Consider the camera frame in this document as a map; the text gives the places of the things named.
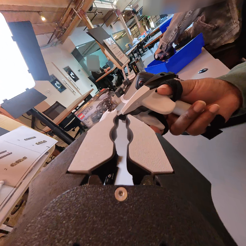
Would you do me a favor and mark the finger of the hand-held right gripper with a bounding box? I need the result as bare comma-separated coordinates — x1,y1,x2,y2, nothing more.
134,112,166,130
120,85,177,116

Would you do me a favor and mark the studio light panel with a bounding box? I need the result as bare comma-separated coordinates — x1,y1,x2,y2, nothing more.
0,12,51,118

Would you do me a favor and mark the person's right hand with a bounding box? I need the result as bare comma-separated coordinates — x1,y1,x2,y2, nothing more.
150,77,243,136

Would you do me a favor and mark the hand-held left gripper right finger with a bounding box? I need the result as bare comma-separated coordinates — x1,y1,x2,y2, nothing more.
126,114,174,175

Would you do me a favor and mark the lego set box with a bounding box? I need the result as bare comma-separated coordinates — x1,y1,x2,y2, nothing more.
76,90,118,128

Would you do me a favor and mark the black light stand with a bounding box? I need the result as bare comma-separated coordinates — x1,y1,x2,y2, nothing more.
30,108,77,145

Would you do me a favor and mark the wooden work table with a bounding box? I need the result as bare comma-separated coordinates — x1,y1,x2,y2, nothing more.
52,89,94,126

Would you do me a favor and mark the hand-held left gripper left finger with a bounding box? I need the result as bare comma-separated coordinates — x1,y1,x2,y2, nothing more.
68,113,118,174

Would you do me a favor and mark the small blue plastic bin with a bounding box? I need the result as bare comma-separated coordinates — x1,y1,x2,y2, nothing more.
159,16,173,33

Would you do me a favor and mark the black flag board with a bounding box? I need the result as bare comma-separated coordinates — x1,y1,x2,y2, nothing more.
87,26,131,69

